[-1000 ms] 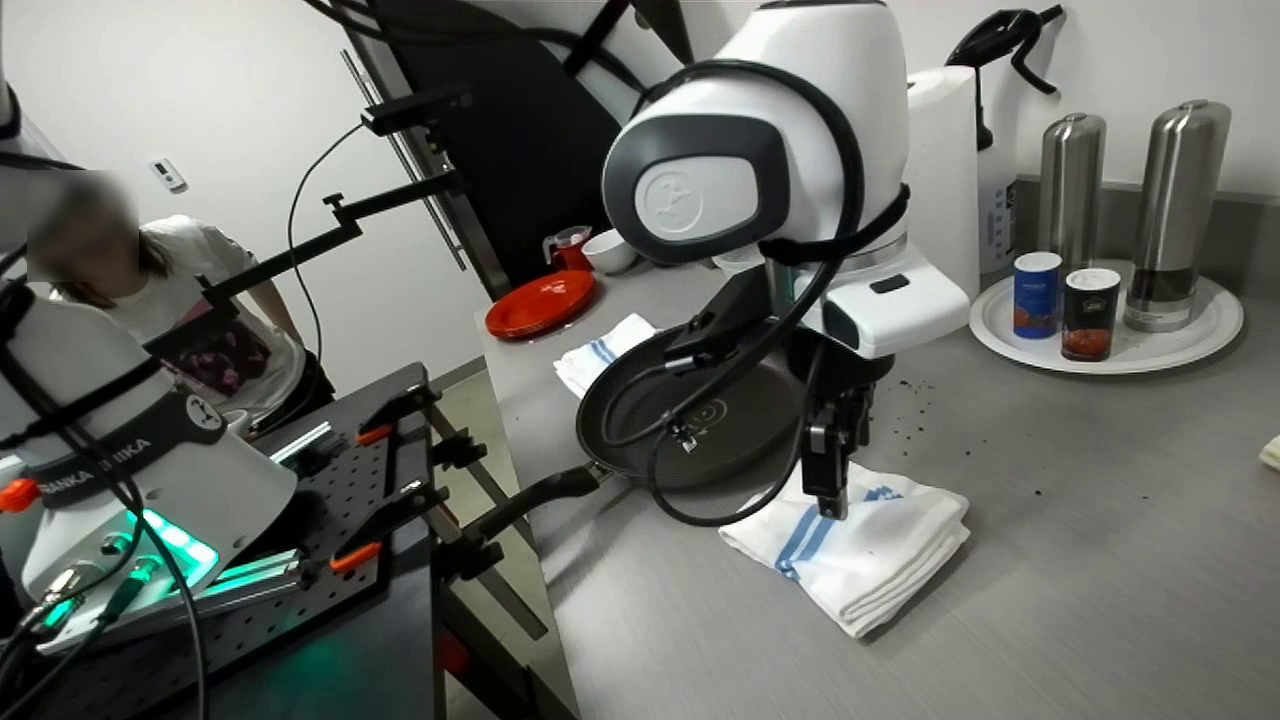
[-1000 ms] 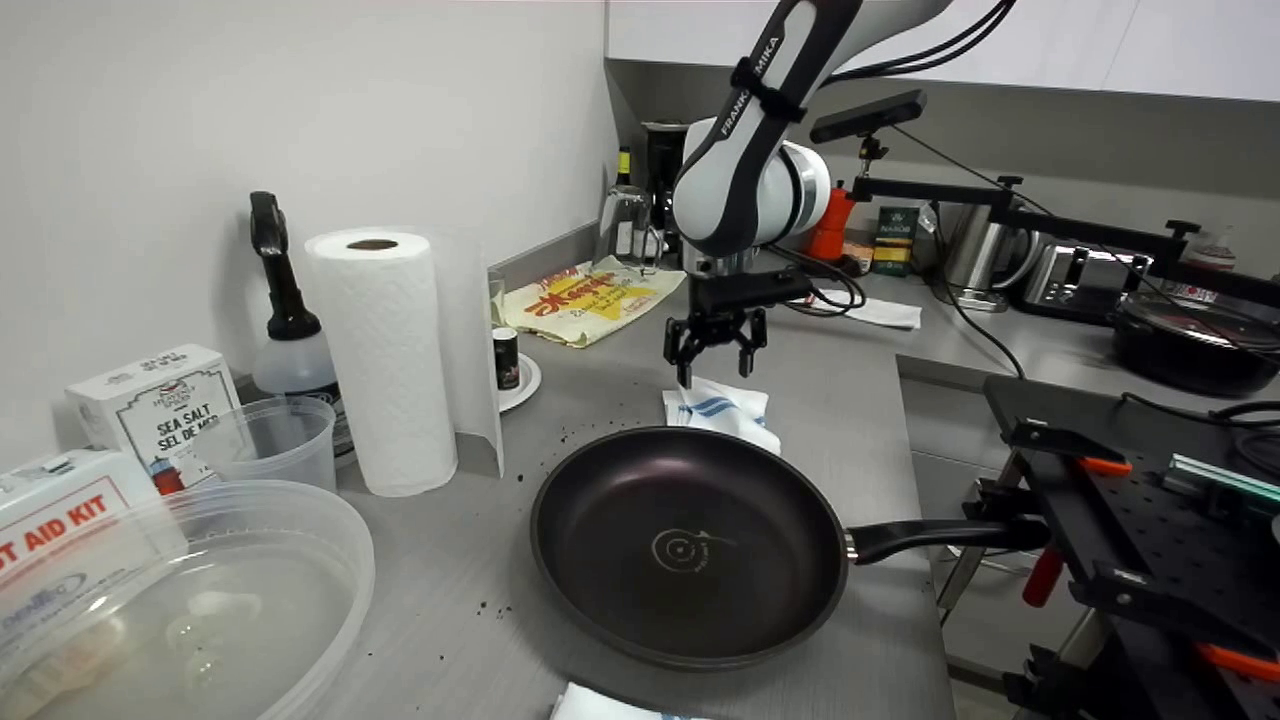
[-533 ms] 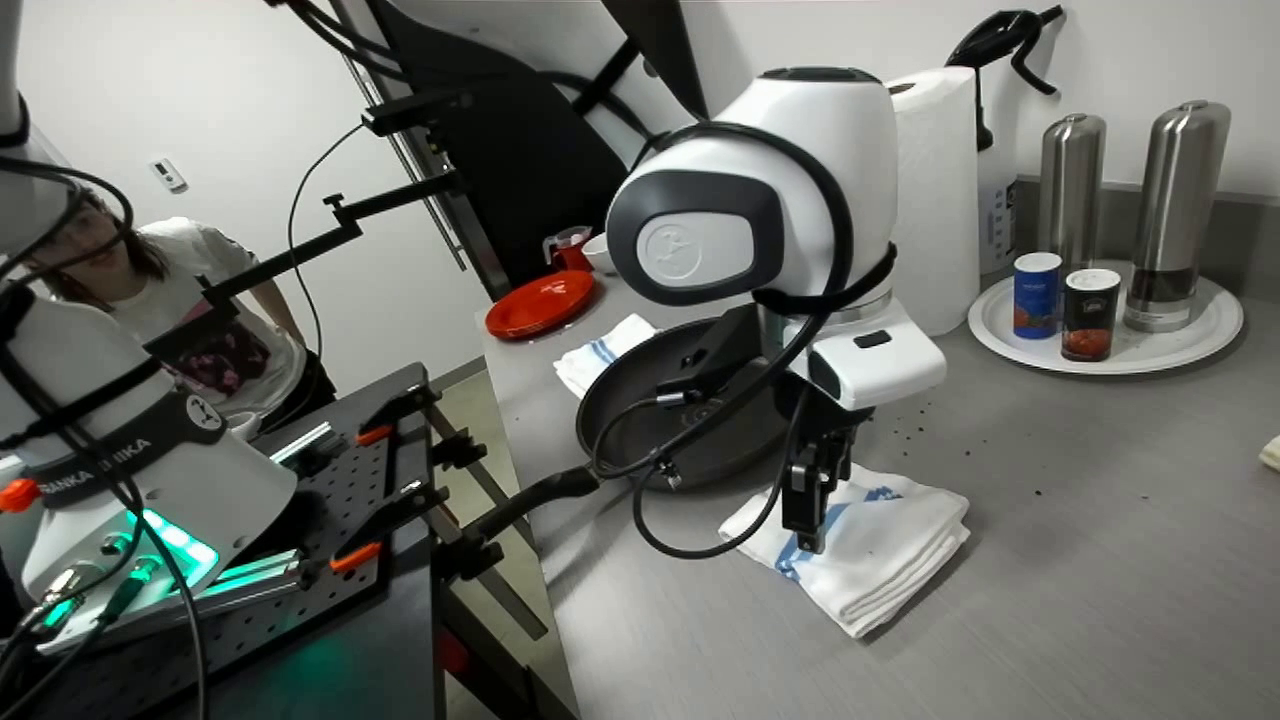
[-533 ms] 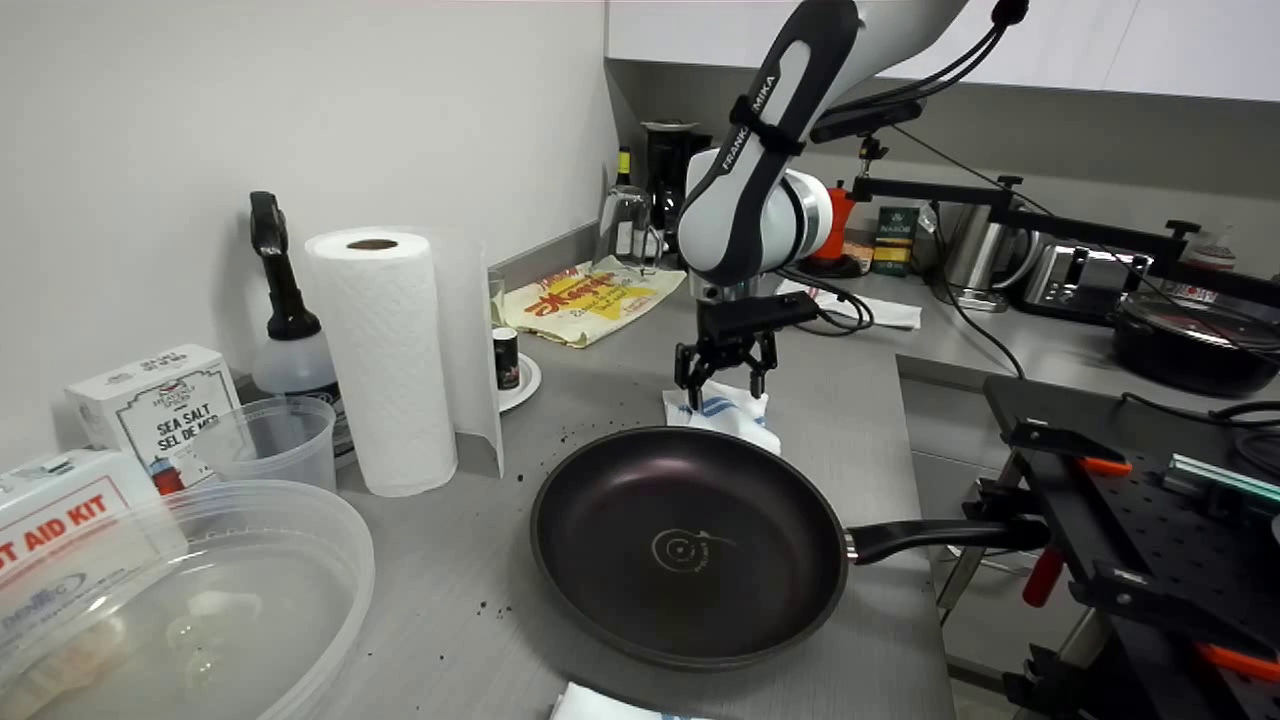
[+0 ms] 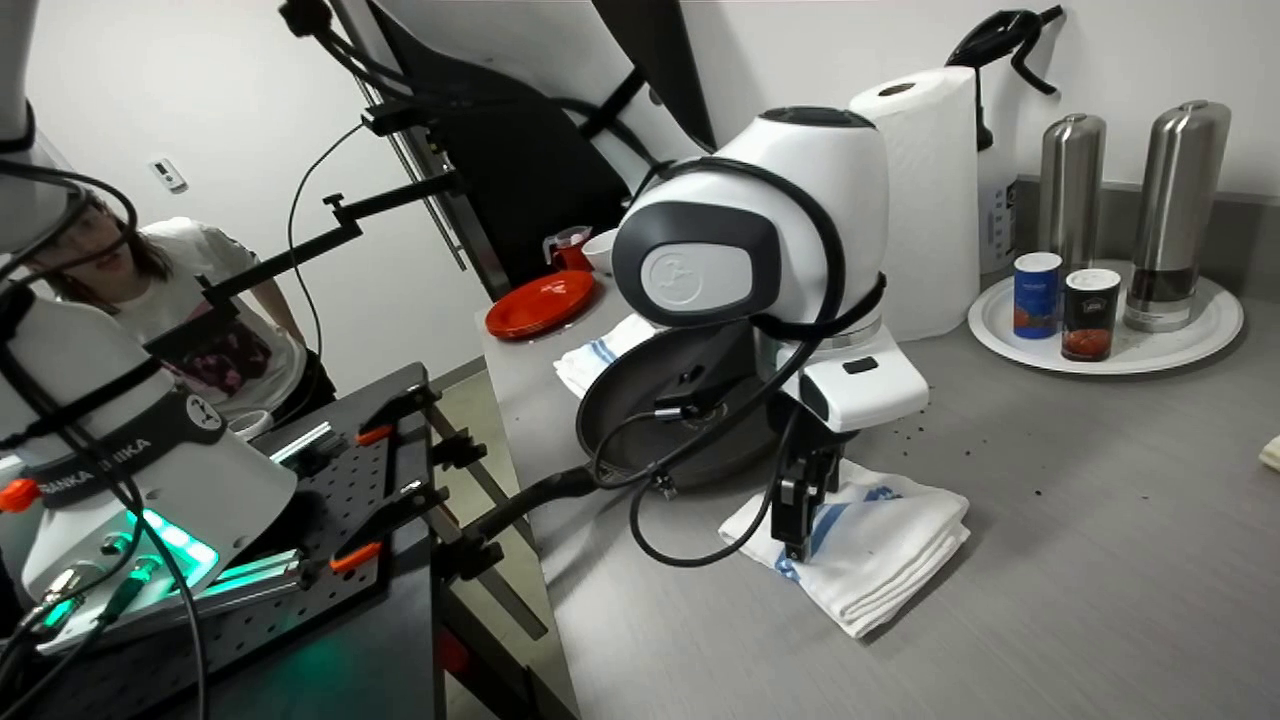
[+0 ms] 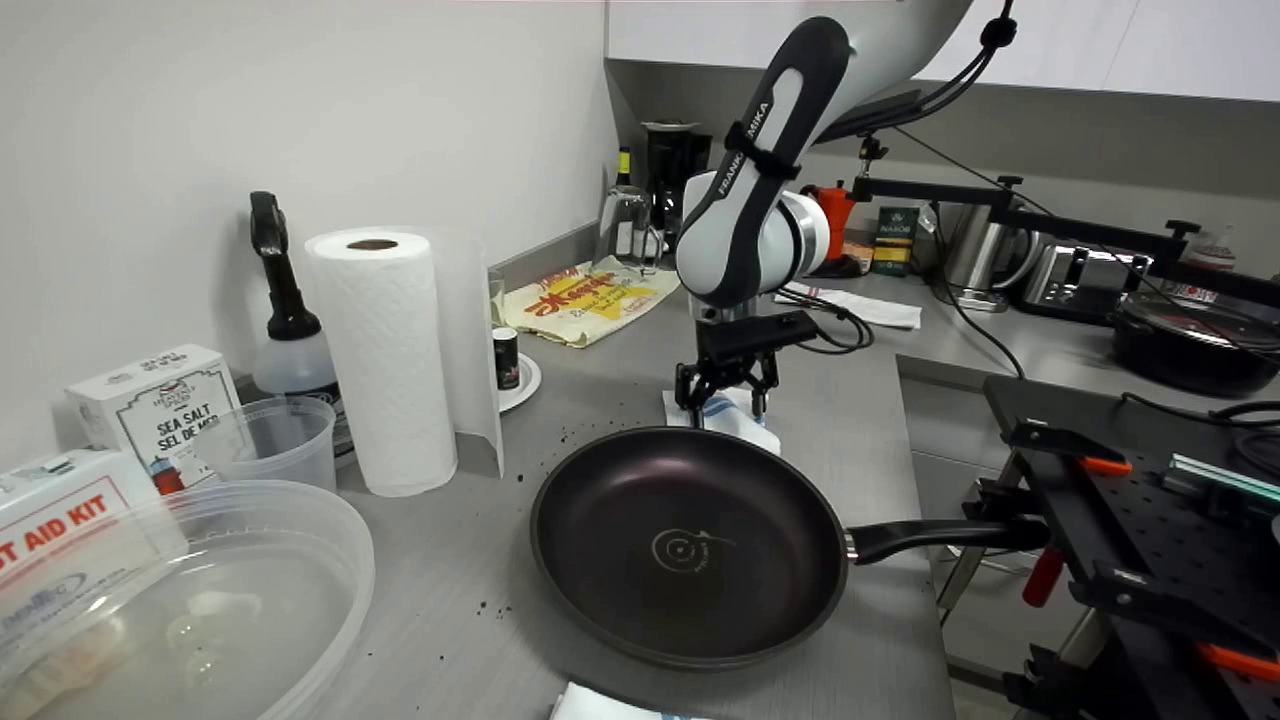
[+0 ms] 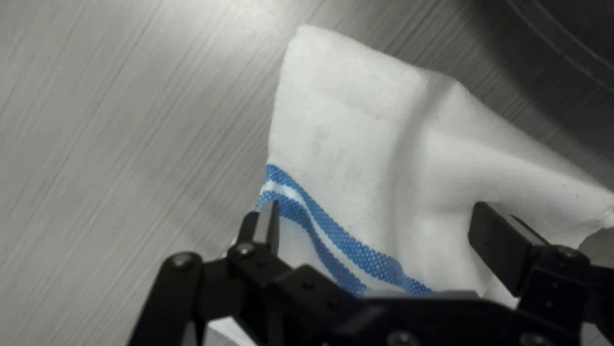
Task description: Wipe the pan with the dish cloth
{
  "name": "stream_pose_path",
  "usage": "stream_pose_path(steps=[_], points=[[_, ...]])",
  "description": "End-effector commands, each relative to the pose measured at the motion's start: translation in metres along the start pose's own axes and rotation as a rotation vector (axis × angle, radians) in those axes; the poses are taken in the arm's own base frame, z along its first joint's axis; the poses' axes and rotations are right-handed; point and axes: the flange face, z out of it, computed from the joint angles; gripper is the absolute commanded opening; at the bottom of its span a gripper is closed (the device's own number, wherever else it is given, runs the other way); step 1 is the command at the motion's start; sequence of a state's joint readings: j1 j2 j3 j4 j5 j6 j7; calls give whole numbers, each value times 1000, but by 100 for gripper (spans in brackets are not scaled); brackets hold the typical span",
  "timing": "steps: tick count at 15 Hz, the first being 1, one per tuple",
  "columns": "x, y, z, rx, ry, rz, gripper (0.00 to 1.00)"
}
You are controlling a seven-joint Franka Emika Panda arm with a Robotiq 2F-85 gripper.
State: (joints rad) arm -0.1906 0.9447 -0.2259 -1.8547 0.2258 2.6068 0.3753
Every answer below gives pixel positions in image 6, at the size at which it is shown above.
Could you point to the clear glass jar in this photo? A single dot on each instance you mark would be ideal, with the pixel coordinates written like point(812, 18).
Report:
point(646, 238)

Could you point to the spray bottle black trigger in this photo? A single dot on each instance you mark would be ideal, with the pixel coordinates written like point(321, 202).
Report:
point(280, 303)

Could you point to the dark nonstick frying pan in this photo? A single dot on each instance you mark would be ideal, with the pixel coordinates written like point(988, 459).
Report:
point(680, 532)

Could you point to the round white plate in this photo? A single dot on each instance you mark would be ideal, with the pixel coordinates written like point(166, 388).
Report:
point(525, 388)

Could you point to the white dish cloth blue stripe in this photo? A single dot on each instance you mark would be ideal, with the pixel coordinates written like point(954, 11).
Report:
point(745, 428)

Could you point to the yellow green small box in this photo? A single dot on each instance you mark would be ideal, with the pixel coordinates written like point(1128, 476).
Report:
point(896, 240)

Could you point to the large clear plastic bowl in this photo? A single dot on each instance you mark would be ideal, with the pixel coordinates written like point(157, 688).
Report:
point(265, 602)

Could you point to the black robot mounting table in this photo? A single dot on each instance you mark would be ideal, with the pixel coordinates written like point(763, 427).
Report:
point(1175, 563)

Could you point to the white sea salt box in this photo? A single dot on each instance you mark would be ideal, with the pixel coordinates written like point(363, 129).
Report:
point(166, 415)

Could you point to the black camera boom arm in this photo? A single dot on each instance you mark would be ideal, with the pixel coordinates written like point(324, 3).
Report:
point(932, 190)

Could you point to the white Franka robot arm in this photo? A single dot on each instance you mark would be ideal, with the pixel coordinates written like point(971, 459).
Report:
point(745, 246)

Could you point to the white paper towel roll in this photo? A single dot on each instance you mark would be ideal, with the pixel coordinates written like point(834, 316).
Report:
point(386, 363)

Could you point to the clear bottle yellow cap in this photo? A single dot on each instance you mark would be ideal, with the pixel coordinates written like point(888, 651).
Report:
point(620, 202)

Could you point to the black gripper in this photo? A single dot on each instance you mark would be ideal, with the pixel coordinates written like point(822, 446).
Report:
point(733, 367)

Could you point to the green glowing light strip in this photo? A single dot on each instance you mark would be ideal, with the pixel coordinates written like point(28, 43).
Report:
point(1222, 476)

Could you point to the silver toaster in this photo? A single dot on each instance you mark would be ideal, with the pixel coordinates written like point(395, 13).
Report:
point(1084, 279)

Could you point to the white paper sheet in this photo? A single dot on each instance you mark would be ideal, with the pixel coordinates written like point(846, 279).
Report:
point(602, 700)

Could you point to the silver electric kettle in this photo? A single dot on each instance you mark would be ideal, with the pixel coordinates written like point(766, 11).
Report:
point(983, 252)

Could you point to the black cooking pot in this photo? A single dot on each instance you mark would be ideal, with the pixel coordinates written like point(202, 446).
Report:
point(1192, 345)

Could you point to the white wall cabinet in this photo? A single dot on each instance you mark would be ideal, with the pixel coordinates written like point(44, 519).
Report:
point(694, 26)

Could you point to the white first aid kit box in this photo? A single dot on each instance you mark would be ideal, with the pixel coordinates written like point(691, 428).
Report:
point(66, 526)

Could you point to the white folded towel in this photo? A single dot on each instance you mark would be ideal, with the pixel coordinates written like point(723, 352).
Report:
point(884, 309)

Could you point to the small clear plastic container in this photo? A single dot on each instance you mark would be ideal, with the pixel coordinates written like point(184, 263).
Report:
point(286, 440)

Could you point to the wrist mounted stereo camera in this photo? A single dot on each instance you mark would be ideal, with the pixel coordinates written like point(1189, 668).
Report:
point(773, 330)

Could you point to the black coffee maker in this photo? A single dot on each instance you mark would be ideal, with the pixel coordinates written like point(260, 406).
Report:
point(665, 152)

